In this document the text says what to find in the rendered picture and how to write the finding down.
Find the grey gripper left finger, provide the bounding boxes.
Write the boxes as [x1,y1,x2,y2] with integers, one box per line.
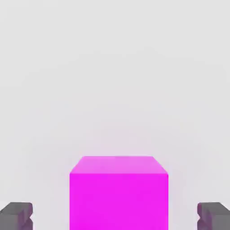
[0,202,34,230]

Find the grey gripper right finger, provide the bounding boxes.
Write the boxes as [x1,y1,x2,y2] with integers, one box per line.
[197,202,230,230]

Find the small magenta cube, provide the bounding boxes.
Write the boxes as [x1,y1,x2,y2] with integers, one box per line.
[69,155,169,230]

